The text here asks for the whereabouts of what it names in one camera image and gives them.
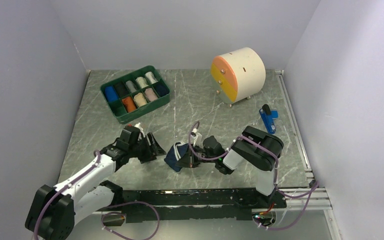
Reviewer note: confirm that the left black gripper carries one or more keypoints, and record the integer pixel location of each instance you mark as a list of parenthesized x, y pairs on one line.
[(152, 150)]

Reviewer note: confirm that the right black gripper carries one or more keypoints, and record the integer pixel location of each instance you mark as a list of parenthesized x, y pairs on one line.
[(188, 161)]

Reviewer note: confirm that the navy white underwear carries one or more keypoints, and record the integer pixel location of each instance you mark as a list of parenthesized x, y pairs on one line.
[(175, 153)]

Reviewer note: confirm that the orange cream underwear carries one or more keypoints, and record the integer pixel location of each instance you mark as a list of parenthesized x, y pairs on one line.
[(129, 104)]

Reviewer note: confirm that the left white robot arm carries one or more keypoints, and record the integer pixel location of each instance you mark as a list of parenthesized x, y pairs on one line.
[(55, 210)]

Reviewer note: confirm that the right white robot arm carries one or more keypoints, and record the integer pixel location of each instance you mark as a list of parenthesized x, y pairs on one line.
[(261, 149)]

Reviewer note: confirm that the pink rolled underwear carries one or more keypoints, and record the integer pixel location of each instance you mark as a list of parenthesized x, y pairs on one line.
[(150, 94)]

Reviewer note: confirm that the beige rolled underwear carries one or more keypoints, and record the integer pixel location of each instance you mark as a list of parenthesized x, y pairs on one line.
[(140, 100)]

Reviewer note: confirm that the navy rolled underwear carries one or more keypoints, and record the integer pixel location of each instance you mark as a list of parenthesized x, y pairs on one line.
[(161, 89)]

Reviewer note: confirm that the grey rolled underwear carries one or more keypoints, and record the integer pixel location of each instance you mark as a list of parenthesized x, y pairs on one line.
[(131, 86)]

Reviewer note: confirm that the cream rolled underwear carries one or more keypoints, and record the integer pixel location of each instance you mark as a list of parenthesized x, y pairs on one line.
[(142, 82)]

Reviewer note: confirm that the black rolled underwear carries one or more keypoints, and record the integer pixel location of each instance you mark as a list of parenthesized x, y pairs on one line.
[(121, 89)]

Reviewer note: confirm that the blue rolled underwear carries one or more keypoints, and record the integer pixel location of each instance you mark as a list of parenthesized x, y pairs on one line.
[(110, 94)]

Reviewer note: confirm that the white rolled underwear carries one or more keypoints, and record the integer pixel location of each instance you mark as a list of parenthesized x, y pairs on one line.
[(151, 77)]

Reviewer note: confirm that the green divided storage tray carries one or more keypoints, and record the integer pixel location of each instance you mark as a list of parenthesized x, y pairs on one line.
[(118, 110)]

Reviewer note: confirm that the blue black hand tool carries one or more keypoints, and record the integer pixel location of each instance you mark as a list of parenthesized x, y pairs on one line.
[(268, 117)]

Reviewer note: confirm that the round cream drawer cabinet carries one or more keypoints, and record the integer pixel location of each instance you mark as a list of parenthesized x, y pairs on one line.
[(238, 75)]

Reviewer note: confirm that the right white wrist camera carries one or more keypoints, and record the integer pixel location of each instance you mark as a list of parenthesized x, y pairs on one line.
[(195, 138)]

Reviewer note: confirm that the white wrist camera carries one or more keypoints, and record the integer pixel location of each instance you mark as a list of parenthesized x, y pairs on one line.
[(195, 138), (136, 130)]

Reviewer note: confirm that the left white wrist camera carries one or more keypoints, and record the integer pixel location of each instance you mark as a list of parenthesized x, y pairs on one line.
[(136, 130)]

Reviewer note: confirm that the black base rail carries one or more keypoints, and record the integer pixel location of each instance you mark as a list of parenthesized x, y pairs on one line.
[(241, 204)]

